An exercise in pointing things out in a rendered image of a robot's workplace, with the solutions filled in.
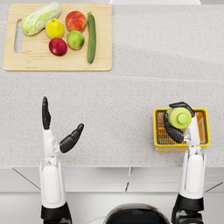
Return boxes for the green tea bottle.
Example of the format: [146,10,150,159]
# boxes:
[166,107,193,130]

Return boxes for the yellow slatted basket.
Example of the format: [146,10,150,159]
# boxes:
[153,108,211,152]

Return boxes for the wooden cutting board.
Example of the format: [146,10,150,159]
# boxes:
[3,3,113,72]

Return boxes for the dark red apple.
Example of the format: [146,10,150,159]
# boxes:
[48,38,68,57]

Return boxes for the dark round robot body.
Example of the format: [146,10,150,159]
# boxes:
[102,203,172,224]

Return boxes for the green apple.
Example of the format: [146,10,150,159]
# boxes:
[66,30,86,51]

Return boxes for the green cucumber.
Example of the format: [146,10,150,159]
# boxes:
[86,11,97,65]

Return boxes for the napa cabbage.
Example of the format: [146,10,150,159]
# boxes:
[20,1,62,37]

